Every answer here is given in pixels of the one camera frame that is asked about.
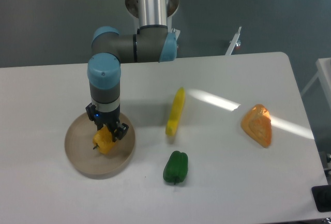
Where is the beige round plate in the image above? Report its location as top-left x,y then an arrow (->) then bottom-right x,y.
64,113 -> 136,180

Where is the orange pumpkin slice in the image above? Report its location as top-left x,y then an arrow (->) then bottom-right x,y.
240,104 -> 272,148

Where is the black device at table edge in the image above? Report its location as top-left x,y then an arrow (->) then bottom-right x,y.
311,185 -> 330,213

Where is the yellow bell pepper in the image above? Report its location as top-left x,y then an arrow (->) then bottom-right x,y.
93,126 -> 116,155

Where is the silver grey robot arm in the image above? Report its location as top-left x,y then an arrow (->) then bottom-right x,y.
86,0 -> 177,142

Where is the white side table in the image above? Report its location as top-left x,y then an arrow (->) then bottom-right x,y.
300,58 -> 330,100

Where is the yellow corn cob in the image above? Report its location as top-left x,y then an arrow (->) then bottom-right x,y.
165,87 -> 186,137

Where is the green bell pepper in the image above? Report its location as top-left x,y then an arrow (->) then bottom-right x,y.
163,151 -> 189,185

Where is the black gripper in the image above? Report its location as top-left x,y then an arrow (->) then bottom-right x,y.
85,103 -> 129,142

